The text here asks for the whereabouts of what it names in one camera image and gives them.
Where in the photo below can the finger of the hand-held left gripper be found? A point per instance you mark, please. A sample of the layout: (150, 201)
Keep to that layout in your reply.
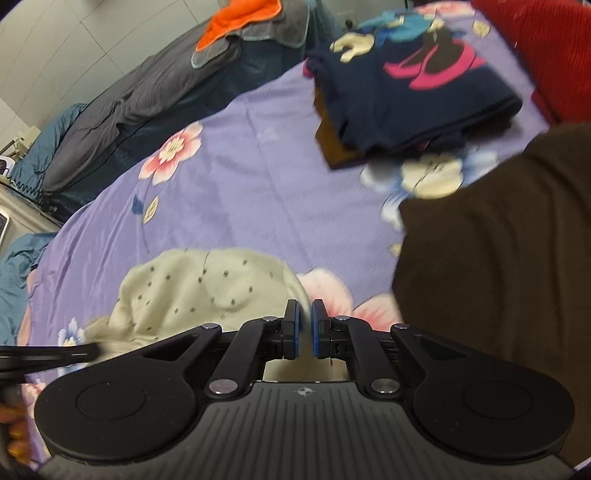
(55, 355)

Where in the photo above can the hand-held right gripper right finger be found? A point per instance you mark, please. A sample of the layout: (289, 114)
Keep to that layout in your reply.
(318, 330)

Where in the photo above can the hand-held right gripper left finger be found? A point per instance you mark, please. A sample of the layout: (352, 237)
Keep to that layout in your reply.
(292, 330)

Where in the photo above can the cream dotted small garment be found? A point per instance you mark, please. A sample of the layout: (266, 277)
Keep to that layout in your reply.
(198, 290)

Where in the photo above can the person's left hand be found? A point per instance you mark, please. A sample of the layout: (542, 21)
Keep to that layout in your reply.
(10, 434)

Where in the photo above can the blue ruffled blanket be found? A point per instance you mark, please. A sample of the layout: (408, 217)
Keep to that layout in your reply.
(16, 277)

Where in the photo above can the beige machine with screen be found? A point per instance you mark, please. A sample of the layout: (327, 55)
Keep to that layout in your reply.
(23, 226)

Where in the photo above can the purple floral bed sheet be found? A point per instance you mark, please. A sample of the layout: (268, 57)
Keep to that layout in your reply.
(258, 175)

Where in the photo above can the tan brown folded garment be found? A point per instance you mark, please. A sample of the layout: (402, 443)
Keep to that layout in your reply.
(334, 147)

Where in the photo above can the dark brown garment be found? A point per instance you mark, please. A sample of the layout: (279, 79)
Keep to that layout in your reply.
(498, 258)

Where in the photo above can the navy printed folded garment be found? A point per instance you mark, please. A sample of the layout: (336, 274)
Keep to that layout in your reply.
(406, 87)

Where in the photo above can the dark grey quilt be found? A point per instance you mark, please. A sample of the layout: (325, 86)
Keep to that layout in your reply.
(138, 101)

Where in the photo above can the grey towel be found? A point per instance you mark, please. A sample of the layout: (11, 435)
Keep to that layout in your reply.
(277, 23)

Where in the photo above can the orange cloth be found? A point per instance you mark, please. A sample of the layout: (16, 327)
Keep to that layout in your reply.
(235, 21)

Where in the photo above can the red knitted cloth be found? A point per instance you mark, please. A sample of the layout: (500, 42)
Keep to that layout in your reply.
(554, 50)

